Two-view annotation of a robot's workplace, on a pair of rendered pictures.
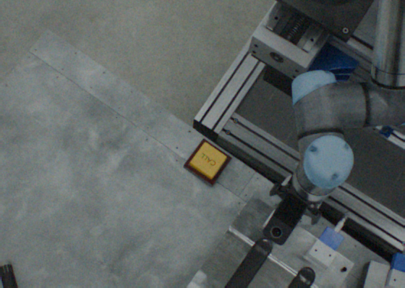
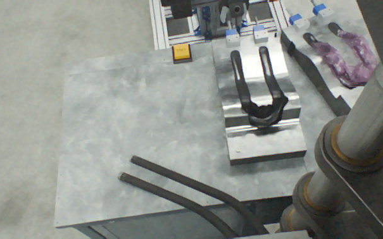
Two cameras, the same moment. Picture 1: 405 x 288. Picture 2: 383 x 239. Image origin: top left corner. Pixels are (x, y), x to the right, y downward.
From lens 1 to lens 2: 74 cm
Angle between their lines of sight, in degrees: 14
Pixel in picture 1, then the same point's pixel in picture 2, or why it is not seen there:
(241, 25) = not seen: hidden behind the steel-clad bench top
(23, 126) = (89, 103)
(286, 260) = (249, 51)
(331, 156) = not seen: outside the picture
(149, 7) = not seen: hidden behind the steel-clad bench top
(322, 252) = (261, 34)
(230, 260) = (227, 69)
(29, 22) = (56, 119)
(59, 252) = (152, 134)
